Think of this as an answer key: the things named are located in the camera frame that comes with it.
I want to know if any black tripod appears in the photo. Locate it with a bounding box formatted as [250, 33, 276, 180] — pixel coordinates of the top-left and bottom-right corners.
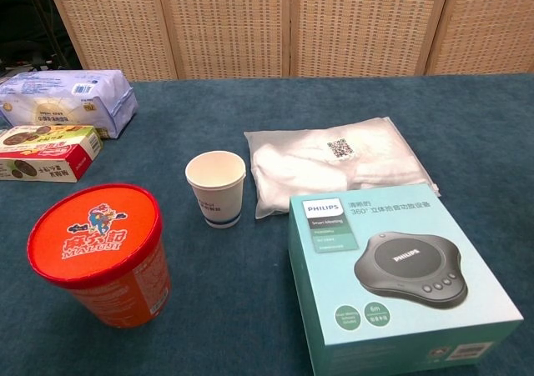
[24, 0, 74, 71]

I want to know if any pale blue tissue pack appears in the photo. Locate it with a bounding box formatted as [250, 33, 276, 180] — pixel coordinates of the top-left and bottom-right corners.
[0, 69, 139, 140]

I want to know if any white plastic bag package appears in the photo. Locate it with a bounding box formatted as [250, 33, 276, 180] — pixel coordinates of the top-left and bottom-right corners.
[243, 116, 442, 222]

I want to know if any white paper cup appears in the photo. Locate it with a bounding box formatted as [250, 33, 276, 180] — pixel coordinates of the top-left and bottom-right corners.
[184, 150, 247, 229]

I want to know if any blue table mat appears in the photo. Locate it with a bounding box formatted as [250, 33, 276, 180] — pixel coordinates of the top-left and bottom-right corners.
[0, 73, 534, 376]

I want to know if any teal Philips speaker box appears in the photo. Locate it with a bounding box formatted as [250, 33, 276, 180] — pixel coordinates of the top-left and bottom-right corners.
[286, 183, 525, 376]

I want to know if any orange lidded food tub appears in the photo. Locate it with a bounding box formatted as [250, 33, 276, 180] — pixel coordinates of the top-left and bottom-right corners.
[27, 183, 172, 330]

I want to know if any red green cookie box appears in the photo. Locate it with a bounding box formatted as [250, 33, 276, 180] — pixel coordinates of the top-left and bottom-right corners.
[0, 124, 104, 183]

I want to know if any wicker folding screen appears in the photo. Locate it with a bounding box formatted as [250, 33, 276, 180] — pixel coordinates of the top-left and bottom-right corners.
[44, 0, 534, 82]

